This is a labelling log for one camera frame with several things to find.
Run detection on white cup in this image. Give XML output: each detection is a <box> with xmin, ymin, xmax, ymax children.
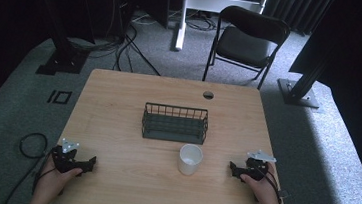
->
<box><xmin>176</xmin><ymin>142</ymin><xmax>205</xmax><ymax>177</ymax></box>

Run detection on black wire basket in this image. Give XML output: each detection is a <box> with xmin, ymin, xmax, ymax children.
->
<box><xmin>139</xmin><ymin>101</ymin><xmax>211</xmax><ymax>146</ymax></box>

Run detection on white desk frame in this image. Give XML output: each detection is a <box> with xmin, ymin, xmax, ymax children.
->
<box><xmin>173</xmin><ymin>0</ymin><xmax>271</xmax><ymax>61</ymax></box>

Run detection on dark grey curtain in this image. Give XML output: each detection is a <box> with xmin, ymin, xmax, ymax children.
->
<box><xmin>260</xmin><ymin>0</ymin><xmax>335</xmax><ymax>38</ymax></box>

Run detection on cables under white desk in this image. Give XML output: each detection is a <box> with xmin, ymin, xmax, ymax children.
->
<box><xmin>167</xmin><ymin>8</ymin><xmax>220</xmax><ymax>33</ymax></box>

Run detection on person's left hand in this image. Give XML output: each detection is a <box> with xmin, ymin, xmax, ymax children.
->
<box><xmin>32</xmin><ymin>157</ymin><xmax>85</xmax><ymax>204</ymax></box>

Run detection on black floor cable bundle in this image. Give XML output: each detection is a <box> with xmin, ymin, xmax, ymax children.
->
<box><xmin>65</xmin><ymin>2</ymin><xmax>169</xmax><ymax>78</ymax></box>

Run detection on black metal stand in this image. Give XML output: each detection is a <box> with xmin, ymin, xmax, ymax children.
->
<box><xmin>274</xmin><ymin>30</ymin><xmax>335</xmax><ymax>111</ymax></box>
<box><xmin>20</xmin><ymin>0</ymin><xmax>96</xmax><ymax>80</ymax></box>

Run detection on black folding chair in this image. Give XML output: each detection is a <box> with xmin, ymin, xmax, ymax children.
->
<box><xmin>201</xmin><ymin>2</ymin><xmax>293</xmax><ymax>93</ymax></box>

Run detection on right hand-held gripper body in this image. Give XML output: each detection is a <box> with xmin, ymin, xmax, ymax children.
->
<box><xmin>242</xmin><ymin>148</ymin><xmax>279</xmax><ymax>184</ymax></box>

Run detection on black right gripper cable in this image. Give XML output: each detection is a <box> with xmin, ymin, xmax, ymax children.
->
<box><xmin>259</xmin><ymin>168</ymin><xmax>293</xmax><ymax>204</ymax></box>

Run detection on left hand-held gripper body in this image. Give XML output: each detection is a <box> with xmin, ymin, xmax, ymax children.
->
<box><xmin>49</xmin><ymin>136</ymin><xmax>83</xmax><ymax>177</ymax></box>

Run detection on person's right hand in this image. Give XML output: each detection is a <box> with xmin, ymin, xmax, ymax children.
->
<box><xmin>237</xmin><ymin>158</ymin><xmax>287</xmax><ymax>204</ymax></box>

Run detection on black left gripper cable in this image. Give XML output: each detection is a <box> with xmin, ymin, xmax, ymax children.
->
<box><xmin>2</xmin><ymin>129</ymin><xmax>58</xmax><ymax>204</ymax></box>

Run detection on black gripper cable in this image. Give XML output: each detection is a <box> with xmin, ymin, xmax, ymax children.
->
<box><xmin>259</xmin><ymin>168</ymin><xmax>293</xmax><ymax>204</ymax></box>
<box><xmin>2</xmin><ymin>129</ymin><xmax>58</xmax><ymax>204</ymax></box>

